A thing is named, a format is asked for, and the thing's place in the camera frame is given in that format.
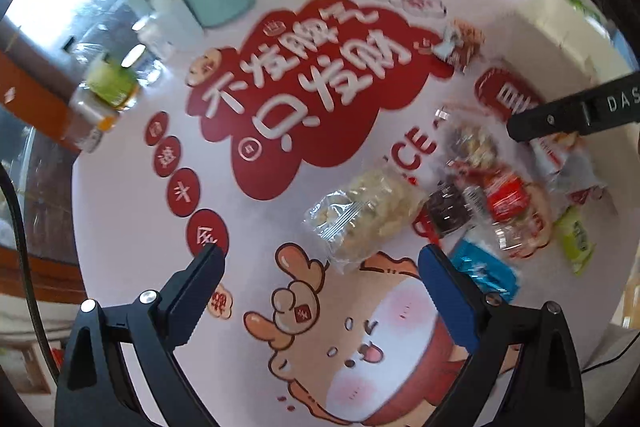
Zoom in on brown candy packet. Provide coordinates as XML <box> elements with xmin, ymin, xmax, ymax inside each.
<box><xmin>431</xmin><ymin>20</ymin><xmax>487</xmax><ymax>74</ymax></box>

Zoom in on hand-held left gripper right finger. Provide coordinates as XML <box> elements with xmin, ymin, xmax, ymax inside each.
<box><xmin>417</xmin><ymin>243</ymin><xmax>586</xmax><ymax>427</ymax></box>

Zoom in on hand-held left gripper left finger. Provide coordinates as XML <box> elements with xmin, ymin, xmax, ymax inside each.
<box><xmin>54</xmin><ymin>243</ymin><xmax>227</xmax><ymax>427</ymax></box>

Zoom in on large white and red packet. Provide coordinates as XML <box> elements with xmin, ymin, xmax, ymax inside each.
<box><xmin>529</xmin><ymin>132</ymin><xmax>607</xmax><ymax>204</ymax></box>

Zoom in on clear pale puffs bag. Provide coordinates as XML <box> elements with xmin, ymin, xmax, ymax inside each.
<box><xmin>304</xmin><ymin>166</ymin><xmax>429</xmax><ymax>274</ymax></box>

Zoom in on green snack packet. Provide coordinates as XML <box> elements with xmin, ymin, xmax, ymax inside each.
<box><xmin>551</xmin><ymin>206</ymin><xmax>597</xmax><ymax>277</ymax></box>

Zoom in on glass bottle with green label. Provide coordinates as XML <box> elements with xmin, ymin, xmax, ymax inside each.
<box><xmin>84</xmin><ymin>56</ymin><xmax>147</xmax><ymax>108</ymax></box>

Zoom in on small glass jars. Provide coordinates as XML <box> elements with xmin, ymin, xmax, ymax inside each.
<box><xmin>66</xmin><ymin>91</ymin><xmax>119</xmax><ymax>154</ymax></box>

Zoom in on small red snack packet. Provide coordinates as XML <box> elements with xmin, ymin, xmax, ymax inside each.
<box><xmin>484</xmin><ymin>171</ymin><xmax>532</xmax><ymax>221</ymax></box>

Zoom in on blue snack packet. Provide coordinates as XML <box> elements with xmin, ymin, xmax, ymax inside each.
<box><xmin>449</xmin><ymin>239</ymin><xmax>521</xmax><ymax>304</ymax></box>

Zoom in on clear packet of brown nuts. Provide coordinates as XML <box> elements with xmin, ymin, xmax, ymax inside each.
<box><xmin>439</xmin><ymin>107</ymin><xmax>502</xmax><ymax>174</ymax></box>

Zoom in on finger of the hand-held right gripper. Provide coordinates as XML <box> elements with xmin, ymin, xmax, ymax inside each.
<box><xmin>507</xmin><ymin>92</ymin><xmax>593</xmax><ymax>142</ymax></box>

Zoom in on white squeeze bottle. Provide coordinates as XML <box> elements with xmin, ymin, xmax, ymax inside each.
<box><xmin>131</xmin><ymin>0</ymin><xmax>202</xmax><ymax>58</ymax></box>

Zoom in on clear packet of reddish snacks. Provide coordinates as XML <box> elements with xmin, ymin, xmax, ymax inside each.
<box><xmin>491</xmin><ymin>206</ymin><xmax>552</xmax><ymax>259</ymax></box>

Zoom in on black cable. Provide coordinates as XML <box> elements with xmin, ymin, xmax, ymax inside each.
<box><xmin>0</xmin><ymin>164</ymin><xmax>57</xmax><ymax>389</ymax></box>

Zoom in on white plastic bin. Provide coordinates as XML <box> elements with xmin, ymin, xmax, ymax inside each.
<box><xmin>497</xmin><ymin>0</ymin><xmax>623</xmax><ymax>108</ymax></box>

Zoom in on dark brown snack packet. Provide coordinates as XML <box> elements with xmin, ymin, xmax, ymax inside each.
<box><xmin>424</xmin><ymin>183</ymin><xmax>477</xmax><ymax>239</ymax></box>

